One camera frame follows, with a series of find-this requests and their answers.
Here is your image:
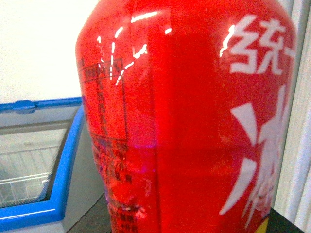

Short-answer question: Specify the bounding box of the sliding glass freezer lid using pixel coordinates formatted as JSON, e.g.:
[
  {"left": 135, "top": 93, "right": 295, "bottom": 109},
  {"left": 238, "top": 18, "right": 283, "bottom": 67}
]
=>
[{"left": 0, "top": 122, "right": 69, "bottom": 201}]

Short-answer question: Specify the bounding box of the white wire freezer basket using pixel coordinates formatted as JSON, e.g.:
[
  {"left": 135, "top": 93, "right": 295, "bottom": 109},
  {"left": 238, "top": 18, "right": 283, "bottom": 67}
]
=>
[{"left": 0, "top": 146, "right": 59, "bottom": 208}]

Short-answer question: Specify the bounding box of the red iced tea bottle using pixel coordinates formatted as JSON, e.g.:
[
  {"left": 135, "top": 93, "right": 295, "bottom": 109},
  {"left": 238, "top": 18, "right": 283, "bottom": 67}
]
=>
[{"left": 76, "top": 0, "right": 296, "bottom": 233}]

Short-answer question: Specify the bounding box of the blue freezer lid handle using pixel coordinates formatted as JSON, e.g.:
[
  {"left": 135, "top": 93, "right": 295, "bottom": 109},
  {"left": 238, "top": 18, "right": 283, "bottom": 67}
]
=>
[{"left": 12, "top": 100, "right": 37, "bottom": 114}]

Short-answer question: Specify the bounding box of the white blue chest freezer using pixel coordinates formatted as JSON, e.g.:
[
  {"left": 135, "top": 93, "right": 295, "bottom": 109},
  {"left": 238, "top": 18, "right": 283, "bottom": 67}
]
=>
[{"left": 0, "top": 97, "right": 103, "bottom": 233}]

